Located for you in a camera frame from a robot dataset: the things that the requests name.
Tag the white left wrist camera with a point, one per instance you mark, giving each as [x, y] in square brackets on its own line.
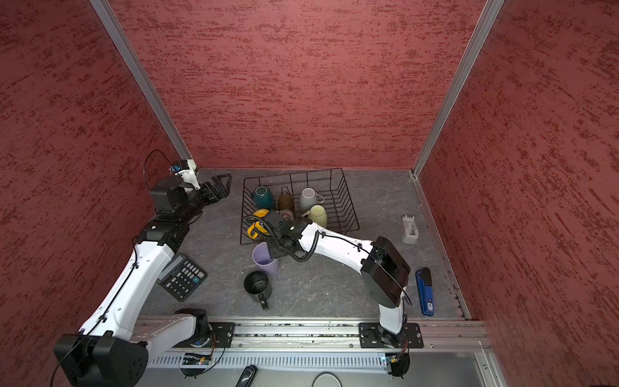
[187, 170]

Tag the lilac plastic cup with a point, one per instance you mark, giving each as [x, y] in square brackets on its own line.
[263, 260]

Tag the black wire dish rack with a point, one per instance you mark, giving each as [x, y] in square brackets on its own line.
[329, 184]

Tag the aluminium corner post left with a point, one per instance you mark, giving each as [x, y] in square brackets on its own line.
[113, 28]

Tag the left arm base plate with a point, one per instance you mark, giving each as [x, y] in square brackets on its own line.
[222, 334]

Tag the grey round object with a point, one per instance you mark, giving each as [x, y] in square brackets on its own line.
[326, 379]

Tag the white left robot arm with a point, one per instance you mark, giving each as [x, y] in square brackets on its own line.
[105, 351]

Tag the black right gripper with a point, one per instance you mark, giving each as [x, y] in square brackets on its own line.
[274, 251]

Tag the clear glass cup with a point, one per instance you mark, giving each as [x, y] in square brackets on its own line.
[287, 214]

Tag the white plastic tool with red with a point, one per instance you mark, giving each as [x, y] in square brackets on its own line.
[410, 232]

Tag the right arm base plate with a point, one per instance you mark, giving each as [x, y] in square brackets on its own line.
[372, 335]

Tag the black calculator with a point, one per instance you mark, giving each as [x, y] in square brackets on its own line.
[181, 277]

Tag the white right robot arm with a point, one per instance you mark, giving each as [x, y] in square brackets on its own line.
[383, 269]

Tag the yellow mug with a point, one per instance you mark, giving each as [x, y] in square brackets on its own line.
[256, 229]

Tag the white mug grey handle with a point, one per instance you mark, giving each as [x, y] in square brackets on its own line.
[309, 198]

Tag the teal green cup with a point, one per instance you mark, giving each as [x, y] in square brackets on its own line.
[263, 198]

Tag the black remote handset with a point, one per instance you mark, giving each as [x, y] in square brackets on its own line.
[247, 376]

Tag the aluminium corner post right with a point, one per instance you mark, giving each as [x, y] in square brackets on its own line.
[477, 40]

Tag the cream mug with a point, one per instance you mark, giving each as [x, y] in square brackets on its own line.
[317, 214]

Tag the aluminium corner post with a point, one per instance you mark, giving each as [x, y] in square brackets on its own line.
[113, 28]
[477, 40]

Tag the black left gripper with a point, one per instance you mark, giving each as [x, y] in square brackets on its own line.
[207, 188]

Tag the black mug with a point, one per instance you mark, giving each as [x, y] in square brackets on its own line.
[258, 287]

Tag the olive glass cup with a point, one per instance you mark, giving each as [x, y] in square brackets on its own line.
[286, 202]

